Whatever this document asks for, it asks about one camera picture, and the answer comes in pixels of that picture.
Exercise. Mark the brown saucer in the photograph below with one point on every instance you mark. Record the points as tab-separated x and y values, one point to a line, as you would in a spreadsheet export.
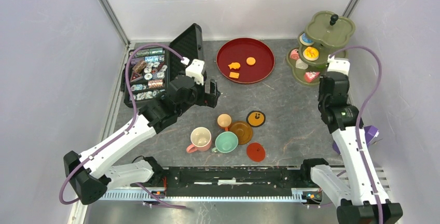
243	131

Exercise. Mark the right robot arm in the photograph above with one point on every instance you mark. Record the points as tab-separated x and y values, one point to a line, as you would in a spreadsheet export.
364	199

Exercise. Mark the pink strawberry cake slice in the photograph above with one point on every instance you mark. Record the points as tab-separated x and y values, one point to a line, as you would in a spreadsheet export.
311	76

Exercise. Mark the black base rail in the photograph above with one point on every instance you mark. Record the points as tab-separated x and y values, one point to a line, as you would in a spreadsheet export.
232	181

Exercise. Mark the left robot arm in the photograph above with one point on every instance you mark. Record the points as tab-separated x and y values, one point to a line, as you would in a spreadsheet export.
91	173

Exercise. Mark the white roll cake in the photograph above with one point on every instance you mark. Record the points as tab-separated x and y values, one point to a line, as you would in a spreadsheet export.
300	64

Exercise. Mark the mint green cup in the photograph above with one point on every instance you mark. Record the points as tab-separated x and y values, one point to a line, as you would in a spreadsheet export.
225	142

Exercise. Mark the small orange cup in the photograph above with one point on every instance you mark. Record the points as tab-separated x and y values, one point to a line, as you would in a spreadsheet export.
224	121

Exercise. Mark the round orange cookie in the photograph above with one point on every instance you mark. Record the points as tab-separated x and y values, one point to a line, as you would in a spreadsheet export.
250	61

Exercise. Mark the pink mug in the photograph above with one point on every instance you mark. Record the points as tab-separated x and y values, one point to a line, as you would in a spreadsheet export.
201	140

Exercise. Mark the red round tray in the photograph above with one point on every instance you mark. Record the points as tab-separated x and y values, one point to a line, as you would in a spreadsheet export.
238	50

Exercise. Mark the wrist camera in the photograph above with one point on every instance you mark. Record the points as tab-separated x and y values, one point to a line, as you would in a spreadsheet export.
196	71
340	65

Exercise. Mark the green three-tier stand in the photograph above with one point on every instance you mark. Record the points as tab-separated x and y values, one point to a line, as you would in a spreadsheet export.
330	32

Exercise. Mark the pink roll cake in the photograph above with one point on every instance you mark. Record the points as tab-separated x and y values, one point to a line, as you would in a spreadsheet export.
294	54

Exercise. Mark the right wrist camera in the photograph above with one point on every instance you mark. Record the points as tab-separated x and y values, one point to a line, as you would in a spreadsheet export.
340	65

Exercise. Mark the orange bear cookie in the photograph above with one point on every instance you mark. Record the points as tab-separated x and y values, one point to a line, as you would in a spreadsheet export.
234	66

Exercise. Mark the red round coaster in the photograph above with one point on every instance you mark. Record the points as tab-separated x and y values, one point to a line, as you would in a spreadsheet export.
256	152

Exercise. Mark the orange square cracker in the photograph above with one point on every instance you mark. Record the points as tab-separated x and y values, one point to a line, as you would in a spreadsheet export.
234	75

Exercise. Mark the yellow frosted donut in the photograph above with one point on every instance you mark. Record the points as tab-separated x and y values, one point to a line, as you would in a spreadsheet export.
311	53

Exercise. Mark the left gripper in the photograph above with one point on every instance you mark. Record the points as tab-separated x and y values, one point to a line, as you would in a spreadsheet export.
208	99

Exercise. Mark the blue frosted donut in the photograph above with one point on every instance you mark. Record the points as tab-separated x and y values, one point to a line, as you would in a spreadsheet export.
305	40

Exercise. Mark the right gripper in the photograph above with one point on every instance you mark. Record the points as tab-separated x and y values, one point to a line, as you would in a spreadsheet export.
320	87

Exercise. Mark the orange smiley coaster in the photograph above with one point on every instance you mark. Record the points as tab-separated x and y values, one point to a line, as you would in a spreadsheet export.
256	118

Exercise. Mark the black open case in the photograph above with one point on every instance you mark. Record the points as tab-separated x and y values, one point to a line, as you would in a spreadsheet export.
152	69

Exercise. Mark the purple plastic holder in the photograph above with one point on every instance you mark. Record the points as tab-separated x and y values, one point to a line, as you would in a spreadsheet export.
371	132

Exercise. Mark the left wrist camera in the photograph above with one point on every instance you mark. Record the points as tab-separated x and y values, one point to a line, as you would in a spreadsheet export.
196	71

